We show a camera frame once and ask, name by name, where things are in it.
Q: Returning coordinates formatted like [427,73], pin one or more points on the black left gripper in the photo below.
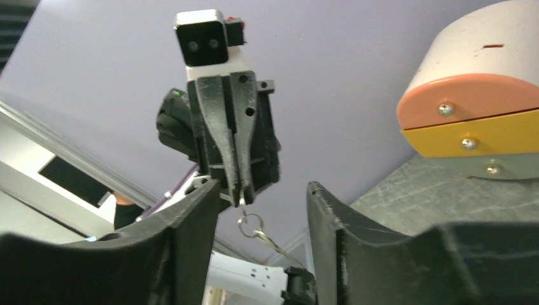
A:
[224,124]

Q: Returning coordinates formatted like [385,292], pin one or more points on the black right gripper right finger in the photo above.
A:
[359,261]

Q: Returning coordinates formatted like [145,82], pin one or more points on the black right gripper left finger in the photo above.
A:
[109,261]

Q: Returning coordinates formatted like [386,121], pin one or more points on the white cylinder with coloured lid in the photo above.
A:
[472,105]

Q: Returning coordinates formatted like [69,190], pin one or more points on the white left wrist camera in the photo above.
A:
[210,44]

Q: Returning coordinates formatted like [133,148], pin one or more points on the aluminium frame rail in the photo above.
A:
[51,191]

